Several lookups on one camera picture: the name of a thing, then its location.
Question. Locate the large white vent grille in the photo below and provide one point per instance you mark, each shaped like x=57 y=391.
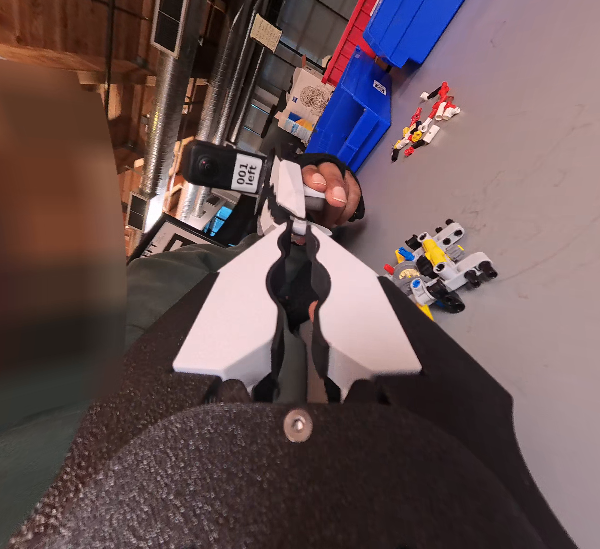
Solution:
x=168 y=14

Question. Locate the metal ventilation duct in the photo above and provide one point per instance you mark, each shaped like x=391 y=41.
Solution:
x=173 y=89
x=225 y=80

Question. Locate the red storage bin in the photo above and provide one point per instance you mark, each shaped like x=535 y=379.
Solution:
x=361 y=19

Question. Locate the pile of white red connectors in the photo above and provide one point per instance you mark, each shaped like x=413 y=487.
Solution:
x=433 y=131

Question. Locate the small grey lego differential assembly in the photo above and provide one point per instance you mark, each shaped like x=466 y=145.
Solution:
x=440 y=267

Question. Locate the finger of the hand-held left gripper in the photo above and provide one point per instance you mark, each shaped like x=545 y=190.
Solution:
x=290 y=188
x=268 y=220

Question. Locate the printed cardboard box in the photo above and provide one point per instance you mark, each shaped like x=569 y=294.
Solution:
x=307 y=99

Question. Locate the person's right hand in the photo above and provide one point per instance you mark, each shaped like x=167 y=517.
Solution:
x=314 y=310

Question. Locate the person's left forearm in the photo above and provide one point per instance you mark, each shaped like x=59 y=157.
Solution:
x=178 y=272

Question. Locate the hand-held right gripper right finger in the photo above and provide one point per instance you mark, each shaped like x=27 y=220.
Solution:
x=370 y=324

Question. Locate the person's green sweatshirt torso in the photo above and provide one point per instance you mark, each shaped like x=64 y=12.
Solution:
x=28 y=441

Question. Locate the small grey lego connector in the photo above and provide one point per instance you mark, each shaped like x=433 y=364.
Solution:
x=299 y=226

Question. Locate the small white vent grille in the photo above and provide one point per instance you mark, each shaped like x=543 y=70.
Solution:
x=137 y=211

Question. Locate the black framed sign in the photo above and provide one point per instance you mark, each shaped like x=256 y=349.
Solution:
x=173 y=239

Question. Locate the person's left hand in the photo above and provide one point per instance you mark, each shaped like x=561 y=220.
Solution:
x=344 y=202

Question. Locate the paper notice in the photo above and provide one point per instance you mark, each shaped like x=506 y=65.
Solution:
x=266 y=32

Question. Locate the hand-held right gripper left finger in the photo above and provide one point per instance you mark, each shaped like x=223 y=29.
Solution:
x=229 y=324

